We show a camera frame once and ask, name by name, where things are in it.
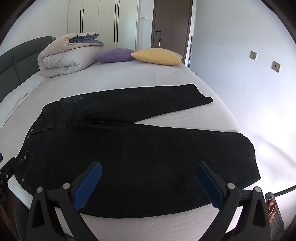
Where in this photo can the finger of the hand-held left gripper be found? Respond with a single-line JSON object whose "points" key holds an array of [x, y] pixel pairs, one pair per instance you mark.
{"points": [[5, 169]]}

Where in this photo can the brown door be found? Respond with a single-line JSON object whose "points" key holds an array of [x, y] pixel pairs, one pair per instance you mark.
{"points": [[170, 23]]}

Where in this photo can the grey padded headboard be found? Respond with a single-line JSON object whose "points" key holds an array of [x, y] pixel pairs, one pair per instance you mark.
{"points": [[16, 60]]}

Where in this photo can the thin stick by door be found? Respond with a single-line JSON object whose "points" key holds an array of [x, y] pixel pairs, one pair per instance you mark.
{"points": [[191, 51]]}

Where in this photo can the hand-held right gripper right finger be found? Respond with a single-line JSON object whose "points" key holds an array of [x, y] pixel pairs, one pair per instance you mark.
{"points": [[209, 187]]}

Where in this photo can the black denim pants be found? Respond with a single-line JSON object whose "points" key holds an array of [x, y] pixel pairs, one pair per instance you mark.
{"points": [[129, 148]]}

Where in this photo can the white bed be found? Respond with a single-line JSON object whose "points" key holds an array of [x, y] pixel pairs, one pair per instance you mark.
{"points": [[143, 71]]}

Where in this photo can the yellow pillow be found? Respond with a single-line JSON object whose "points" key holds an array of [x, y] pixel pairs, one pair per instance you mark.
{"points": [[158, 56]]}

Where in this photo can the purple pillow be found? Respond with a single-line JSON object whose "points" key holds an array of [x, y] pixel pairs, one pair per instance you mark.
{"points": [[115, 55]]}

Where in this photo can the wall socket plate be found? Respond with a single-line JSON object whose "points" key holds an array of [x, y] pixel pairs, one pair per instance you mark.
{"points": [[253, 55], [276, 66]]}

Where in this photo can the white wardrobe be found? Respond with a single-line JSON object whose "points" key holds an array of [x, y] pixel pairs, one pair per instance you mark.
{"points": [[101, 20]]}

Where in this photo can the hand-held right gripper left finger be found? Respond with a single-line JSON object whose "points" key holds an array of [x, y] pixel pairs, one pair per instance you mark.
{"points": [[89, 185]]}

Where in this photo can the folded beige duvet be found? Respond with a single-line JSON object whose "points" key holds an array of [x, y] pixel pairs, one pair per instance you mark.
{"points": [[62, 58]]}

